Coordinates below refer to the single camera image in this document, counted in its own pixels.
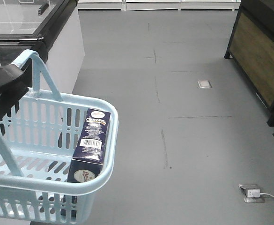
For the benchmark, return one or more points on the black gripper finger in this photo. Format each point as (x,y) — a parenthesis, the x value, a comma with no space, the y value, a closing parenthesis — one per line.
(11,74)
(10,96)

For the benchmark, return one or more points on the light blue plastic basket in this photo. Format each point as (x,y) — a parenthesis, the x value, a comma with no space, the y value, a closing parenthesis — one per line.
(37,142)

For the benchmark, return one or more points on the dark blue cookie box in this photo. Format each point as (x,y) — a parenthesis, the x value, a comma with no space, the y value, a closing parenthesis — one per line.
(88,157)

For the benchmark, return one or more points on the near white chest freezer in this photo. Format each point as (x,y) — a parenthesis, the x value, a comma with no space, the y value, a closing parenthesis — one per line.
(9,50)

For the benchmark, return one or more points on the white chest freezer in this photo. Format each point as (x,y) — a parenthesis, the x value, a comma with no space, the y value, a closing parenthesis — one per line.
(9,50)
(56,23)

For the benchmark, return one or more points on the far white chest freezer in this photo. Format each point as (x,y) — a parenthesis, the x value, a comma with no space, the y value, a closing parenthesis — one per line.
(56,23)

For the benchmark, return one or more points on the white shelf base far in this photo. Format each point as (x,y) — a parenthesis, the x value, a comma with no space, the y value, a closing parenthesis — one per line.
(138,5)

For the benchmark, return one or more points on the steel floor socket plate far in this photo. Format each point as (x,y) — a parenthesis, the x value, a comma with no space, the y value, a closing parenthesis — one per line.
(204,84)

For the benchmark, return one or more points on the wooden black-framed display stand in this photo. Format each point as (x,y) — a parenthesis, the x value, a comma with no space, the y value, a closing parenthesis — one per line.
(251,46)

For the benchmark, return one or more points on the white power adapter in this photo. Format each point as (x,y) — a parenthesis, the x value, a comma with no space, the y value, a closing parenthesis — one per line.
(252,193)

